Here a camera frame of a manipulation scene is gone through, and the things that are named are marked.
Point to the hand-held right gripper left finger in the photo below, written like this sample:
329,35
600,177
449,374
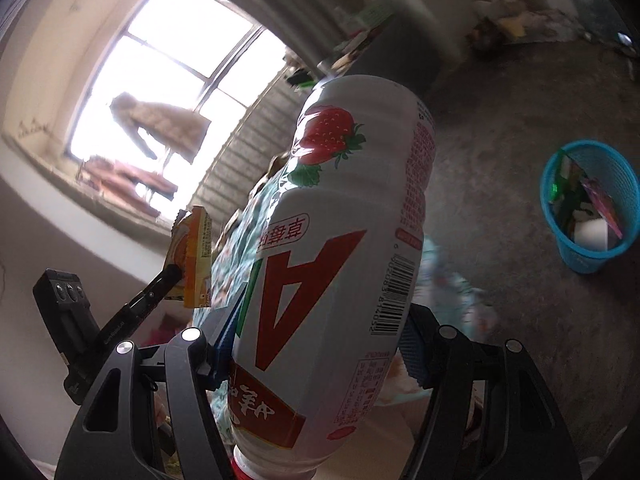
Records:
227,332

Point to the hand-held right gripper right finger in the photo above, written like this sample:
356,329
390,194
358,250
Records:
415,355

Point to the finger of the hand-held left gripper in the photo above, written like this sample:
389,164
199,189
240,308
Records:
145,300

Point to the orange yellow snack packet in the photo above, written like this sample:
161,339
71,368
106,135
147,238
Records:
195,255

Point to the white strawberry drink bottle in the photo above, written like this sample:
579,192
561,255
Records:
325,260

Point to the blue plastic wastebasket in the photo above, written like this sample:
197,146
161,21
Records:
585,260

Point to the white tissue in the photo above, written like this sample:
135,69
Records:
590,234

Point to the red snack wrapper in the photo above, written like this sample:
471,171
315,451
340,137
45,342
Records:
602,205

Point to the floral turquoise blanket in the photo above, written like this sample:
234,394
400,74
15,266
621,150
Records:
237,260

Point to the red hanging garment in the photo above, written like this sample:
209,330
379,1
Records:
130,185

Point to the metal window railing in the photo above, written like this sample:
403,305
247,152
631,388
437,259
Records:
250,160

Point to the beige hanging jacket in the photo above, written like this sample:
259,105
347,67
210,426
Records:
160,125

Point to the grey cabinet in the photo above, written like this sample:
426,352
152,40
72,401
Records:
390,55

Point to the floor clutter pile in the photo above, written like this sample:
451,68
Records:
515,25

